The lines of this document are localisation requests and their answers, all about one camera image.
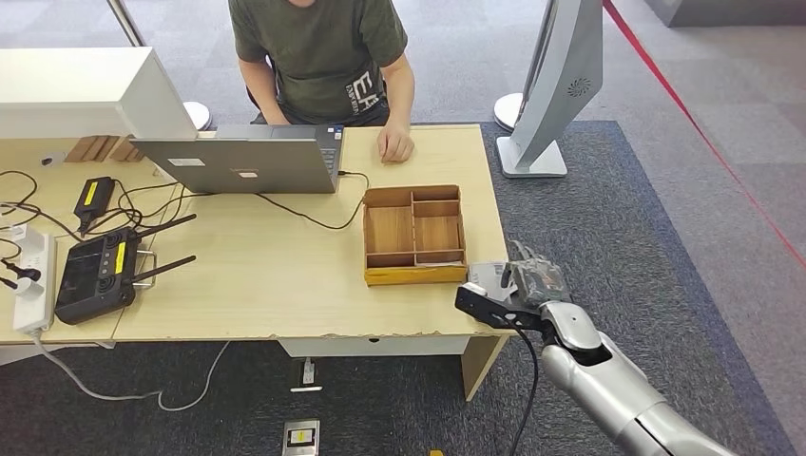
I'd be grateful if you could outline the silver floor socket plate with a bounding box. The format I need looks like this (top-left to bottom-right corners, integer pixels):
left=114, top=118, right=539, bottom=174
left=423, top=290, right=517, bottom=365
left=281, top=419, right=321, bottom=456

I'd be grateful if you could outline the silver kiosk stand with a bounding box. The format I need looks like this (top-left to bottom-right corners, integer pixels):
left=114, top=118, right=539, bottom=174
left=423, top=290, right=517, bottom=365
left=495, top=0, right=605, bottom=180

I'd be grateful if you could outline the white round stanchion base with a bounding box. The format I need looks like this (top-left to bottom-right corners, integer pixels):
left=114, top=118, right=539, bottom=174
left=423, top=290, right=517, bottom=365
left=182, top=100, right=213, bottom=132
left=492, top=92, right=526, bottom=133

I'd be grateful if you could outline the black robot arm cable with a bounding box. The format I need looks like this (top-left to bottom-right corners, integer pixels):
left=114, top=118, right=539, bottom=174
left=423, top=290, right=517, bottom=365
left=505, top=322, right=541, bottom=456

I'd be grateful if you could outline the black remote controller with antennas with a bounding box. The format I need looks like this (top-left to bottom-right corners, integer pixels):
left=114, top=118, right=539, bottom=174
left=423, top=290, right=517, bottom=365
left=54, top=214, right=198, bottom=327

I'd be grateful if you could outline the grey laptop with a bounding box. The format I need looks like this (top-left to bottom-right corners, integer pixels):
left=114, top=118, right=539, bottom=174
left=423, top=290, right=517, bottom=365
left=130, top=123, right=346, bottom=195

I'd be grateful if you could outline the red barrier belt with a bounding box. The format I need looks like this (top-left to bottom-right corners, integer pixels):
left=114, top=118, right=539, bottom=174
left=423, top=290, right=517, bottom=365
left=602, top=0, right=806, bottom=269

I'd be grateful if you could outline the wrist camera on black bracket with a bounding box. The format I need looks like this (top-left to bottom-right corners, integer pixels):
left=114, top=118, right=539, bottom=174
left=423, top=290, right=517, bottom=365
left=454, top=281, right=552, bottom=333

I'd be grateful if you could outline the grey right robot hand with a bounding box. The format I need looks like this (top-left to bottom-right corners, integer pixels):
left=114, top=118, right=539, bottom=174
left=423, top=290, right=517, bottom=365
left=503, top=239, right=573, bottom=311

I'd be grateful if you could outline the black power adapter yellow label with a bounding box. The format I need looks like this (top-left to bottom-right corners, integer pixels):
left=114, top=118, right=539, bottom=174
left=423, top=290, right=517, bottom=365
left=73, top=177, right=117, bottom=236

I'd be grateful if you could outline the white power strip cable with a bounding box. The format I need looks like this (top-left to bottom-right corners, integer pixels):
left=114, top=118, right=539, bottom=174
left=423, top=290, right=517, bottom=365
left=28, top=330, right=231, bottom=413

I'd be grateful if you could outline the wooden compartment box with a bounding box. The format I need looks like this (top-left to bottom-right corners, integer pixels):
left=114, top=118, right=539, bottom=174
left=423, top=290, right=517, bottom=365
left=362, top=183, right=469, bottom=288

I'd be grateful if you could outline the black power plug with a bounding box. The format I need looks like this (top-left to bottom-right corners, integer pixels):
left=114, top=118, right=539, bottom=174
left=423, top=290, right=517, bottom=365
left=0, top=259, right=42, bottom=292

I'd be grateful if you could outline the light wooden side desk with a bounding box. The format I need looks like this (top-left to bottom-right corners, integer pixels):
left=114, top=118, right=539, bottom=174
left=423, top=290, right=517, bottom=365
left=0, top=135, right=183, bottom=348

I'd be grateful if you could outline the black adapter cable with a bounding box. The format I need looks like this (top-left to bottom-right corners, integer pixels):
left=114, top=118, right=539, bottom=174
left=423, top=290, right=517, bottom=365
left=78, top=180, right=212, bottom=239

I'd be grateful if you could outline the black laptop cable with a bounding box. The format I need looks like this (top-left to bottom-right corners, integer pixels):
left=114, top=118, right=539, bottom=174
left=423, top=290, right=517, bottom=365
left=255, top=169, right=372, bottom=232

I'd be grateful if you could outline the black looped cable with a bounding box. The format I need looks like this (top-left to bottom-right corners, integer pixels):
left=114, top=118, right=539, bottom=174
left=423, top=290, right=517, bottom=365
left=0, top=169, right=83, bottom=243

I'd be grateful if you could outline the wooden block stack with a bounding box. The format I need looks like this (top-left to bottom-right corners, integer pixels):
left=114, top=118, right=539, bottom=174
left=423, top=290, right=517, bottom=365
left=64, top=134, right=144, bottom=165

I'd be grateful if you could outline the person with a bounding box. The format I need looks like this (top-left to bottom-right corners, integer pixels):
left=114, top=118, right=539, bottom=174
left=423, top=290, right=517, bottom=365
left=227, top=0, right=417, bottom=165

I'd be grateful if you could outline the grey floor platform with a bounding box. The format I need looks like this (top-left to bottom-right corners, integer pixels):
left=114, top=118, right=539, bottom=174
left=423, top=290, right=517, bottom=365
left=644, top=0, right=806, bottom=28

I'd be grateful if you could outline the person's left hand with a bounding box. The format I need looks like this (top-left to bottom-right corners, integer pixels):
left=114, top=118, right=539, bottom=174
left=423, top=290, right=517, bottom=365
left=376, top=121, right=415, bottom=165

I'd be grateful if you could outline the white power strip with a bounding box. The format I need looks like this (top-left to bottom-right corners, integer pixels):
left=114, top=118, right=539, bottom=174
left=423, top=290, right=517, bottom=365
left=12, top=229, right=58, bottom=336

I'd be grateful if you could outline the metal stanchion pole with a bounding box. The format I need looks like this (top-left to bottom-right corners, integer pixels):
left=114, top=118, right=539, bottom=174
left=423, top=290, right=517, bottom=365
left=106, top=0, right=147, bottom=48

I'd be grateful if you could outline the white counter cabinet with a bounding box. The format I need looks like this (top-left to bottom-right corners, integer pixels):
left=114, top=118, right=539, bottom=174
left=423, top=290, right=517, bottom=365
left=0, top=47, right=199, bottom=141

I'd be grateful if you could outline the white floor bracket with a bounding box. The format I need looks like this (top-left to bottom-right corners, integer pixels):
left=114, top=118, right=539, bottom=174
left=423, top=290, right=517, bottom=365
left=289, top=357, right=324, bottom=393

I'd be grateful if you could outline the grey card reader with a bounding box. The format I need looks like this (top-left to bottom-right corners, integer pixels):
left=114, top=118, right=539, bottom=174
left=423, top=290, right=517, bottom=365
left=466, top=260, right=519, bottom=303

